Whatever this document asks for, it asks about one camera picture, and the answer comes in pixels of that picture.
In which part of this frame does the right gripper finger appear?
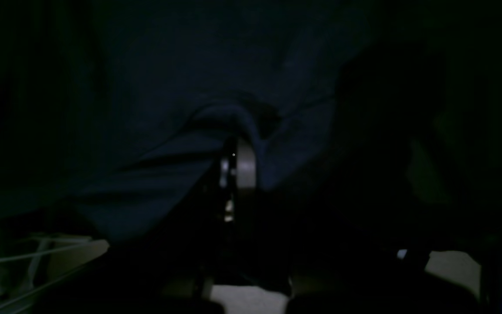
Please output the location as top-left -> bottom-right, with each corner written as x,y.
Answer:
218,137 -> 258,227

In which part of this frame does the dark grey t-shirt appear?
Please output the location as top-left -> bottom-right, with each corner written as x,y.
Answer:
0,0 -> 399,242

